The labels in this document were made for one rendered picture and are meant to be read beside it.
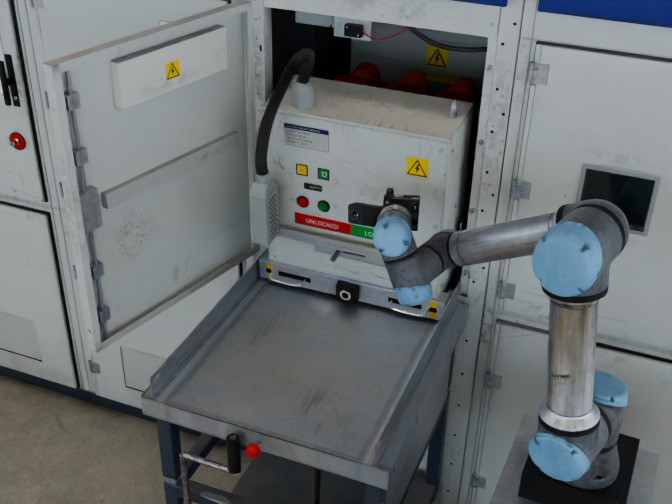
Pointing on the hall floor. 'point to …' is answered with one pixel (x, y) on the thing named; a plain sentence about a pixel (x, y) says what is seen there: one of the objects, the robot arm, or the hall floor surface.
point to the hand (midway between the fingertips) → (389, 199)
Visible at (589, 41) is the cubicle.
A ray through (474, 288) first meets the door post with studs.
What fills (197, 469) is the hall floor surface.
